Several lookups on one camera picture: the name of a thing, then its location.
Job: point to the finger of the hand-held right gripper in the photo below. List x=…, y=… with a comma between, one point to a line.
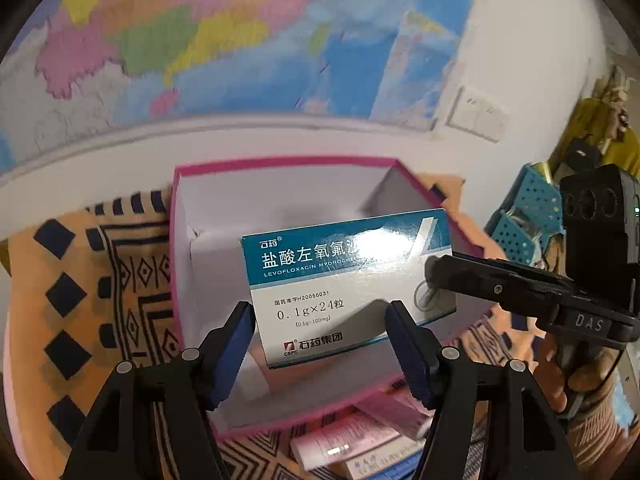
x=492, y=282

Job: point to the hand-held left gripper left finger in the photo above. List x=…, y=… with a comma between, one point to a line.
x=235, y=350

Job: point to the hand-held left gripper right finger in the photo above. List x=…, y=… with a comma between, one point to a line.
x=407, y=355

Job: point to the white and teal medicine box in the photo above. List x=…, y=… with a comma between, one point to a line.
x=325, y=290

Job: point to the pink and white tube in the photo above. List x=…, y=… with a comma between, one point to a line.
x=345, y=442

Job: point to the pink cardboard box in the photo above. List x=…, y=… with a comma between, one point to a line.
x=215, y=200

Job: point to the person's right hand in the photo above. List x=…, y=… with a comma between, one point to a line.
x=587, y=377

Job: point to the brown pink cosmetic tube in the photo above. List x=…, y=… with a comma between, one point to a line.
x=252, y=375

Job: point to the small pink box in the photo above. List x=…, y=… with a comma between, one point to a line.
x=405, y=410

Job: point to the black hanging bag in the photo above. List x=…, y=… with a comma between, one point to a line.
x=582, y=156

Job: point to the yellow hanging garment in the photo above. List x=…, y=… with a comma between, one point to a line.
x=622, y=135

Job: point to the white box with blue stripe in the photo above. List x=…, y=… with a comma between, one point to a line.
x=380, y=467

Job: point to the wooden coat rack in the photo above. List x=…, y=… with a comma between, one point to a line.
x=612, y=100

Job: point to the orange patterned blanket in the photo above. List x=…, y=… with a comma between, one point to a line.
x=100, y=270

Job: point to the light blue cloth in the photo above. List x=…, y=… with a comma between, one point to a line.
x=627, y=405

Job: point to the white wall socket panel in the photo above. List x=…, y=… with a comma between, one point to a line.
x=477, y=112

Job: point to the colourful wall map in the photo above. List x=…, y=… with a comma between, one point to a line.
x=225, y=40

